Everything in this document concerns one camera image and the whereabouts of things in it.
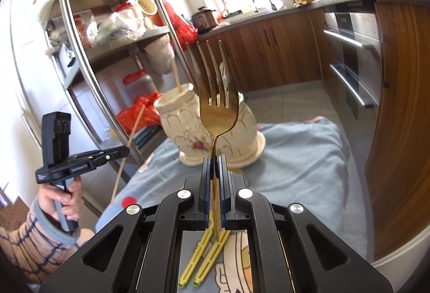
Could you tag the wooden chopstick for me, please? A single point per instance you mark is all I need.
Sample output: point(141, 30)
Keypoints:
point(177, 76)
point(134, 131)

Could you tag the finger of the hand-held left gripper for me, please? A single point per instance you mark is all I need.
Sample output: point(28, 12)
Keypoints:
point(114, 153)

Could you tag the white plastic bag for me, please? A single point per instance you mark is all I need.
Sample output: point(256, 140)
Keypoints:
point(265, 2)

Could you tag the cream perforated cup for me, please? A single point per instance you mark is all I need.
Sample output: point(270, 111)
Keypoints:
point(147, 6)

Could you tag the person's left hand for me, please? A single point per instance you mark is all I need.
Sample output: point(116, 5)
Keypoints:
point(75, 205)

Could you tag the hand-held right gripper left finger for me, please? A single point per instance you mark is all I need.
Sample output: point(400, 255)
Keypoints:
point(207, 192)

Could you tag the metal fork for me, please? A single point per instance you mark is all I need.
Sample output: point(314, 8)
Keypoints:
point(216, 111)

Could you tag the wooden base cabinets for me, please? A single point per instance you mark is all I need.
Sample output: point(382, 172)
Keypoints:
point(285, 51)

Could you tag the stainless dishwasher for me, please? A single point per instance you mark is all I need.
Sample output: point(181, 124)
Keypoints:
point(356, 44)

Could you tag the clear plastic bag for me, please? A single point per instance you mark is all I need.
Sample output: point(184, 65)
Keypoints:
point(117, 27)

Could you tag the person's left forearm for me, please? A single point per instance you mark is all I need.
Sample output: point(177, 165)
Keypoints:
point(30, 239)

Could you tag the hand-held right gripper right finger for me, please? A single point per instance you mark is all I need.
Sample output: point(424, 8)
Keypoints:
point(222, 192)

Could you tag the red lid plastic container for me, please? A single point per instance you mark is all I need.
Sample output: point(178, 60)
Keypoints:
point(137, 84)

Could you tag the red plastic bag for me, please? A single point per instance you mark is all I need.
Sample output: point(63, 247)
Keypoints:
point(179, 29)
point(134, 114)

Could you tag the cardboard box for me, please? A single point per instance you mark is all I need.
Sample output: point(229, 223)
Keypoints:
point(11, 209)

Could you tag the wooden cabinet door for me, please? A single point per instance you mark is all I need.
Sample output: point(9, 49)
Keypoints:
point(403, 111)

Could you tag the dark red rice cooker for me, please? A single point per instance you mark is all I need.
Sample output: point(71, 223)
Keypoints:
point(203, 22)

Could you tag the white cloth bag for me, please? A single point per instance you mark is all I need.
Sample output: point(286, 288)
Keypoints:
point(159, 54)

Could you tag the red patterned jar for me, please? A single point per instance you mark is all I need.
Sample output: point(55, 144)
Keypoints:
point(82, 30)

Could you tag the blue plastic tray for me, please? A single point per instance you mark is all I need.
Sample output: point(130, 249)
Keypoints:
point(147, 136)

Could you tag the white floral ceramic utensil holder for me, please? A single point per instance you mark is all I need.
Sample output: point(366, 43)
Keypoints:
point(181, 125)

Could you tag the blue printed cloth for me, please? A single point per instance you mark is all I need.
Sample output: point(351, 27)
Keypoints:
point(302, 172)

